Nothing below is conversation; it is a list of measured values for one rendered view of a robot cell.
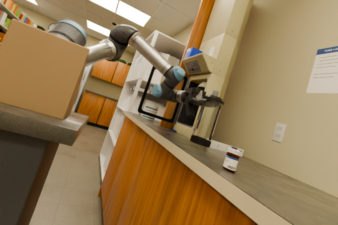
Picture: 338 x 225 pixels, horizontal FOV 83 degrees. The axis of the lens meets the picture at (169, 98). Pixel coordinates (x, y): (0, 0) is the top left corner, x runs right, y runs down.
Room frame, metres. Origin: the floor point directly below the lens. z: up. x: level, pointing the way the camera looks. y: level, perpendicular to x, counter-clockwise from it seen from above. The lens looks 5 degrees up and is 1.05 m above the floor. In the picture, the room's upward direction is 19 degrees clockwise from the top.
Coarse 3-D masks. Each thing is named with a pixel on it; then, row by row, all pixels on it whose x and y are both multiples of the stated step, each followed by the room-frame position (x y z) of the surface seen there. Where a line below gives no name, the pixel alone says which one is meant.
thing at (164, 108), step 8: (152, 80) 1.50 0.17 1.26; (160, 80) 1.51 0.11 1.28; (176, 88) 1.54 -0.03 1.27; (152, 96) 1.51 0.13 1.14; (144, 104) 1.50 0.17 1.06; (152, 104) 1.51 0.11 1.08; (160, 104) 1.52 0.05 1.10; (168, 104) 1.54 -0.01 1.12; (176, 104) 1.55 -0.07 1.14; (152, 112) 1.52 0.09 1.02; (160, 112) 1.53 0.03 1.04; (168, 112) 1.54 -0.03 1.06
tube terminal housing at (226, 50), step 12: (216, 36) 1.36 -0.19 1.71; (228, 36) 1.29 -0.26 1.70; (204, 48) 1.48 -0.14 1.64; (216, 48) 1.31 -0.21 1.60; (228, 48) 1.30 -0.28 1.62; (216, 60) 1.27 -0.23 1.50; (228, 60) 1.31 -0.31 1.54; (216, 72) 1.28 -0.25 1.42; (228, 72) 1.38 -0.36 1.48; (216, 84) 1.29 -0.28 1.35; (180, 132) 1.44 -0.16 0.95; (192, 132) 1.28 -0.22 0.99
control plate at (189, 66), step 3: (195, 60) 1.35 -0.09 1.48; (186, 63) 1.49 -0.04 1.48; (189, 63) 1.44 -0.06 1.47; (192, 63) 1.40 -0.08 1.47; (195, 63) 1.37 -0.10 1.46; (186, 66) 1.51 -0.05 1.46; (189, 66) 1.47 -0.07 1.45; (192, 66) 1.43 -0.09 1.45; (195, 66) 1.39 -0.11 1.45; (198, 66) 1.35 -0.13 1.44; (189, 69) 1.49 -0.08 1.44; (195, 69) 1.41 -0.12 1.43; (198, 69) 1.37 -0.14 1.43; (189, 72) 1.51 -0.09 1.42; (192, 72) 1.47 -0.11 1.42
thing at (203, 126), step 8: (208, 96) 0.89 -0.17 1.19; (208, 104) 0.89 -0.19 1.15; (216, 104) 0.89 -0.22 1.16; (200, 112) 0.92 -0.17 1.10; (208, 112) 0.89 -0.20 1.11; (216, 112) 0.89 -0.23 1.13; (200, 120) 0.90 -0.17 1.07; (208, 120) 0.89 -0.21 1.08; (200, 128) 0.89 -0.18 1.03; (208, 128) 0.89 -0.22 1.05; (200, 136) 0.89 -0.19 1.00; (208, 136) 0.89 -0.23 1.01
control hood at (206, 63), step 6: (198, 54) 1.28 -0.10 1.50; (204, 54) 1.24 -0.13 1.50; (186, 60) 1.46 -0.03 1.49; (192, 60) 1.38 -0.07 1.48; (198, 60) 1.31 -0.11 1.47; (204, 60) 1.25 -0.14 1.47; (210, 60) 1.26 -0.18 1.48; (204, 66) 1.28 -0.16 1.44; (210, 66) 1.26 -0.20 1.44; (198, 72) 1.39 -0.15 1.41; (204, 72) 1.33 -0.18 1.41; (210, 72) 1.28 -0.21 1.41
